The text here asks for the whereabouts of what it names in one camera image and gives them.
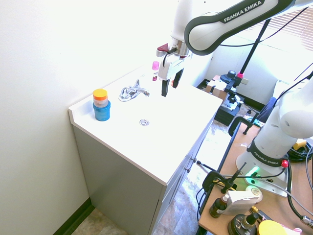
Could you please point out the black round jar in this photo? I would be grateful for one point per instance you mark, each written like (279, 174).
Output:
(243, 224)

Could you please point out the brown glass bottle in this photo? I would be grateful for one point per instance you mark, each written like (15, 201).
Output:
(218, 205)

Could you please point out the window blinds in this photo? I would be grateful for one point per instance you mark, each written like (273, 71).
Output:
(288, 24)

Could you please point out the white cardboard box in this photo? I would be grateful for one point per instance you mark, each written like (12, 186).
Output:
(240, 202)

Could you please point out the white sink countertop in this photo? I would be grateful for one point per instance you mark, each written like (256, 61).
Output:
(146, 122)

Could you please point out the blue plastic jar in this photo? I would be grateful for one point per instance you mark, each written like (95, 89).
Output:
(101, 111)

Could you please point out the grey vanity cabinet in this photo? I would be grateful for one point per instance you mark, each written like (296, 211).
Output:
(127, 191)

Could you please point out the white Franka Panda arm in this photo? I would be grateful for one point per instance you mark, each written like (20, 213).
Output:
(276, 122)

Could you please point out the black tripod head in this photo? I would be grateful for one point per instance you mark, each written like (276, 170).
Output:
(232, 80)

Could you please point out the black C-clamp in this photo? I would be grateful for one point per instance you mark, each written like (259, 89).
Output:
(240, 124)
(220, 178)

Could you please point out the white round tin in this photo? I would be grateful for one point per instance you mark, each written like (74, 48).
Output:
(254, 191)

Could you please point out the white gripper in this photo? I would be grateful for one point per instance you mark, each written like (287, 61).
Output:
(169, 66)

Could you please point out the pink capped small bottle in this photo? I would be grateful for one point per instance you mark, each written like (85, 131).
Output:
(155, 71)

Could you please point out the round yellow lid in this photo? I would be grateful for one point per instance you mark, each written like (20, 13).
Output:
(272, 227)

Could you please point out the black camera stand pole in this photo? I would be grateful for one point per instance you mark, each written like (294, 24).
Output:
(254, 46)

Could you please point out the chrome sink drain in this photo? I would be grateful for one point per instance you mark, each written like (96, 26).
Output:
(144, 122)

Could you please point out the chrome sink faucet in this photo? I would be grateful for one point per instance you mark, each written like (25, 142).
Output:
(133, 91)

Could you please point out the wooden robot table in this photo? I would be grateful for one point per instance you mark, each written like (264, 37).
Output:
(247, 176)

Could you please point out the red wrist camera mount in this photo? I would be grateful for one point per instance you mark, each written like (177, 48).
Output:
(163, 50)

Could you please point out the orange jar yellow lid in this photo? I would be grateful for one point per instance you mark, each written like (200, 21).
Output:
(100, 97)

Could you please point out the black storage case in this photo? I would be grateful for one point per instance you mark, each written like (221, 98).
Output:
(226, 111)

